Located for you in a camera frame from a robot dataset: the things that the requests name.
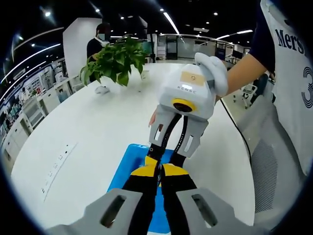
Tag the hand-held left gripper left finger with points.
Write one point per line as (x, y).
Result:
(127, 205)

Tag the grey mesh office chair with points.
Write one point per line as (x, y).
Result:
(276, 186)

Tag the table power socket strip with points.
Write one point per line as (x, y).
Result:
(57, 169)

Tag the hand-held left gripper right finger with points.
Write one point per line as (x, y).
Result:
(195, 208)

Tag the person's right forearm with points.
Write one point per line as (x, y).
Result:
(244, 71)

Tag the white table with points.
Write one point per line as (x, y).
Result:
(97, 127)

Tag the person's body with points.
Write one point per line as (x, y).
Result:
(291, 73)

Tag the white office chair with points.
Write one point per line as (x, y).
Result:
(249, 94)

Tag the white plant pot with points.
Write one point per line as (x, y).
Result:
(101, 90)

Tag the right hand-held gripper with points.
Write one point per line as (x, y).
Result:
(185, 93)

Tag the white display shelf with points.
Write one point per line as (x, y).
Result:
(31, 98)

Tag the green leafy plant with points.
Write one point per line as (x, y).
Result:
(117, 61)

